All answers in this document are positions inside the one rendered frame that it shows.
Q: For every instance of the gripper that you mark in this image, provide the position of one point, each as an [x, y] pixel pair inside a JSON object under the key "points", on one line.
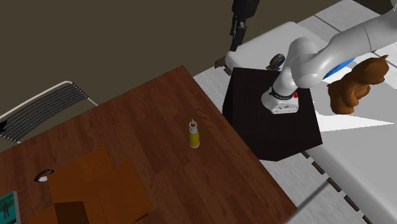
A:
{"points": [[245, 7]]}

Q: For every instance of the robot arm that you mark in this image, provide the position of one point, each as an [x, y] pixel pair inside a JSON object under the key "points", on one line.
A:
{"points": [[307, 65]]}

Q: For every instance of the brown and blue round thing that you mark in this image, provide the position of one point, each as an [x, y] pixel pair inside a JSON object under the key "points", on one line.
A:
{"points": [[276, 62]]}

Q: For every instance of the brown wooden table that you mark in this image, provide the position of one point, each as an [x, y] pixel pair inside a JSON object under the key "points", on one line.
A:
{"points": [[173, 102]]}

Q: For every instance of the blue disc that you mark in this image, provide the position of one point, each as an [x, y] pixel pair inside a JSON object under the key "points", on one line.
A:
{"points": [[339, 66]]}

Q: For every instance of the dark robot stand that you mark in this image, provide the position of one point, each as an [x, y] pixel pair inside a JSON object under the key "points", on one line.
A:
{"points": [[273, 136]]}

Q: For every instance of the yellow bottle with white cap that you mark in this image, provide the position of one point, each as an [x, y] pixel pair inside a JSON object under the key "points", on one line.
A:
{"points": [[194, 138]]}

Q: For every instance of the brown bear figure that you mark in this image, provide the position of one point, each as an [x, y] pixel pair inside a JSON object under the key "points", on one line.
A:
{"points": [[356, 86]]}

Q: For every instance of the white bed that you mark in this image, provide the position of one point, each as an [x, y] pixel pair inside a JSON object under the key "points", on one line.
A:
{"points": [[356, 161]]}

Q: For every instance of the white chair with grey mesh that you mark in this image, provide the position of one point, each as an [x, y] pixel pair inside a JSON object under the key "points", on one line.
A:
{"points": [[43, 107]]}

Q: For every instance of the flat brown cardboard box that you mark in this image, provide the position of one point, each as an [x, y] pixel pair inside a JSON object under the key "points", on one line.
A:
{"points": [[93, 186]]}

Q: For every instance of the teal book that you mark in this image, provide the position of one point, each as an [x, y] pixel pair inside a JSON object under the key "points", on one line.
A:
{"points": [[7, 208]]}

